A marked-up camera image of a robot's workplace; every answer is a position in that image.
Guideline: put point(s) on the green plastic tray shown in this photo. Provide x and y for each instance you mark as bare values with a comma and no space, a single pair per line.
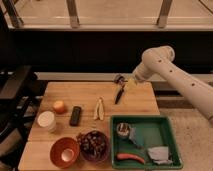
151,131

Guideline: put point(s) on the grey cloth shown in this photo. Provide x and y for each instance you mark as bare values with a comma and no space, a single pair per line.
160,155

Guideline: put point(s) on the white cylindrical container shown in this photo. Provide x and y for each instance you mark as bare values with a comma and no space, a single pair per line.
47,121

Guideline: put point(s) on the dark bowl of grapes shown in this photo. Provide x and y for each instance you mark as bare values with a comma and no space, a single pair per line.
94,146

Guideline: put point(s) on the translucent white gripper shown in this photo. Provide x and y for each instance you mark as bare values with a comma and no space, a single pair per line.
131,84

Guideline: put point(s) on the orange carrot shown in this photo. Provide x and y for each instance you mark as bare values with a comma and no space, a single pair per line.
125,156

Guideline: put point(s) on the black chair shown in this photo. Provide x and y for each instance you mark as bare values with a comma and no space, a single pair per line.
19,90

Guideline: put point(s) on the red bowl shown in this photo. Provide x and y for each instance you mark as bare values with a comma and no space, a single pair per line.
64,152

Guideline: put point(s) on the black dish brush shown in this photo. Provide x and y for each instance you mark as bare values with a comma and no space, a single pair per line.
120,81

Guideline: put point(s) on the orange fruit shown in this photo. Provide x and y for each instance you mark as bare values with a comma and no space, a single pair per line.
59,107

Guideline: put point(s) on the small metal can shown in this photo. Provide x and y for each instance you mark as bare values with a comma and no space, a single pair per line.
123,129

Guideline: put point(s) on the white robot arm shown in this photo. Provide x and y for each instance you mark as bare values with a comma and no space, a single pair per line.
158,60

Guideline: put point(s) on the black remote control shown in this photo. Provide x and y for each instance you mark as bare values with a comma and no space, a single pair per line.
75,116

